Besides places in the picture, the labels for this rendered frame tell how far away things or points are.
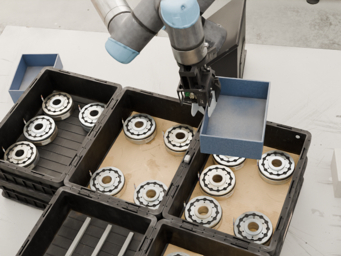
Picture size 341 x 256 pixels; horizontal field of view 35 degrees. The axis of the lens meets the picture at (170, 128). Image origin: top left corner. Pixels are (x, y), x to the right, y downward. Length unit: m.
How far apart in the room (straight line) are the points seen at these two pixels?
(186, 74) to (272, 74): 0.90
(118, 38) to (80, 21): 2.32
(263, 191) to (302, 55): 0.73
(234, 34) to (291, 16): 1.65
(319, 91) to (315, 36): 1.31
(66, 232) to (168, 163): 0.36
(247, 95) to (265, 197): 0.30
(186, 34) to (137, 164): 0.62
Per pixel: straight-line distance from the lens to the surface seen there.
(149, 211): 1.43
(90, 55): 2.21
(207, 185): 1.54
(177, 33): 1.13
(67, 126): 1.80
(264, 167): 1.58
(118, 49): 1.23
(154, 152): 1.66
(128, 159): 1.66
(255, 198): 1.55
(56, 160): 1.72
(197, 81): 1.23
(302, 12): 3.45
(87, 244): 1.53
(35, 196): 1.69
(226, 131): 1.38
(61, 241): 1.56
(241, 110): 1.43
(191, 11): 1.10
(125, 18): 1.25
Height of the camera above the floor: 2.14
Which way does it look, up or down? 50 degrees down
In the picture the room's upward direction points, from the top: 8 degrees counter-clockwise
